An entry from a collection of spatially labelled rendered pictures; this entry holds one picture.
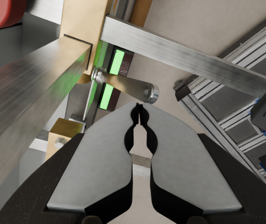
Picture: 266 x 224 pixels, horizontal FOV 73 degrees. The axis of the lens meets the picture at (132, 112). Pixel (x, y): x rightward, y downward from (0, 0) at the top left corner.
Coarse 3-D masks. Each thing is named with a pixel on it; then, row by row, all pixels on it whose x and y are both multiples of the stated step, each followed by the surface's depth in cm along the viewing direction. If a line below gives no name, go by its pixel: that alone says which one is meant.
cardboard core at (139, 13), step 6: (138, 0) 89; (144, 0) 88; (150, 0) 89; (138, 6) 90; (144, 6) 89; (150, 6) 92; (132, 12) 93; (138, 12) 91; (144, 12) 91; (132, 18) 93; (138, 18) 92; (144, 18) 93; (138, 24) 94
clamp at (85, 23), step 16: (64, 0) 21; (80, 0) 21; (96, 0) 21; (112, 0) 25; (64, 16) 22; (80, 16) 22; (96, 16) 22; (64, 32) 23; (80, 32) 23; (96, 32) 23; (96, 48) 24; (96, 64) 29; (80, 80) 27
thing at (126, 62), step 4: (124, 56) 41; (128, 56) 41; (124, 60) 41; (128, 60) 41; (124, 64) 42; (128, 64) 42; (120, 68) 42; (124, 68) 42; (120, 72) 43; (124, 72) 43; (116, 88) 45; (112, 92) 46; (116, 92) 46; (112, 96) 46; (116, 96) 46; (112, 100) 47; (116, 100) 47; (108, 104) 48; (112, 104) 48; (108, 108) 48; (112, 108) 48
